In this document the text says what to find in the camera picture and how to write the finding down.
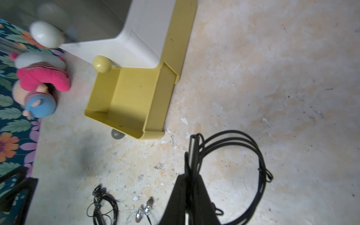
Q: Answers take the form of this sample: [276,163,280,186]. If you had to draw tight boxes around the blue pig plush toy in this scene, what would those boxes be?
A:
[12,81,57,120]

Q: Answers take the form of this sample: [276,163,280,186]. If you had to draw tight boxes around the three-drawer mini cabinet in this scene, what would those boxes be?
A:
[0,0,198,85]

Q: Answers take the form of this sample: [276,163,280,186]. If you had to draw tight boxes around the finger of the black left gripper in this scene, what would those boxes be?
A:
[1,166,38,225]

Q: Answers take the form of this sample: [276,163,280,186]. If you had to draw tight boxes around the grey top drawer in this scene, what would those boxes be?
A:
[1,0,132,44]

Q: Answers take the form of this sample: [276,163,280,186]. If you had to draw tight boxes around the pink white plush toy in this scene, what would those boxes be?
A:
[8,52,70,92]

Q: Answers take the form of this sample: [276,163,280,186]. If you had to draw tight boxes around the white drawer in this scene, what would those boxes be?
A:
[61,29,167,68]

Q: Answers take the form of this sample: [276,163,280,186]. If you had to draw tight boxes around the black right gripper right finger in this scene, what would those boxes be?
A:
[191,174,220,225]

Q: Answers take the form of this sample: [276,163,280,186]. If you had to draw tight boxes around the black earphones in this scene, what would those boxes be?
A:
[183,130,273,225]
[86,184,119,225]
[135,197,154,225]

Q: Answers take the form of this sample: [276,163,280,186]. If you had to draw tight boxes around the yellow bottom drawer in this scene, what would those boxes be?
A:
[84,64,176,140]

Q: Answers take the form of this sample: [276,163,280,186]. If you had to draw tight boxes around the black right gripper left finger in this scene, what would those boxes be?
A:
[159,174,187,225]

